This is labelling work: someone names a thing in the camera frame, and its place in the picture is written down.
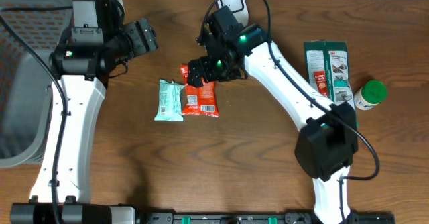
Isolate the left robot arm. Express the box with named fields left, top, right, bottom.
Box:
left=10, top=19, right=158, bottom=223

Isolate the white barcode scanner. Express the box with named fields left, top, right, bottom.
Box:
left=217, top=0, right=249, bottom=26

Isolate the grey plastic mesh basket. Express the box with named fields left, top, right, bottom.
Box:
left=1, top=0, right=72, bottom=168

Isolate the red snack packet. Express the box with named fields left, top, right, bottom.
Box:
left=180, top=64, right=219, bottom=117

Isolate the teal white snack packet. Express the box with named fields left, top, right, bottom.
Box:
left=154, top=79, right=184, bottom=121

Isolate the green white packet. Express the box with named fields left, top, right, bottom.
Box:
left=304, top=40, right=356, bottom=111

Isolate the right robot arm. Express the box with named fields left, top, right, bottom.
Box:
left=188, top=24, right=357, bottom=223

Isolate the red stick sachet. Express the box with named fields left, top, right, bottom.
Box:
left=314, top=70, right=330, bottom=98

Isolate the green lid seasoning jar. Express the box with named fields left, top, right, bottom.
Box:
left=354, top=80, right=387, bottom=110

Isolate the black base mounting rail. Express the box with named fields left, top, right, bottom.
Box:
left=136, top=212, right=395, bottom=224

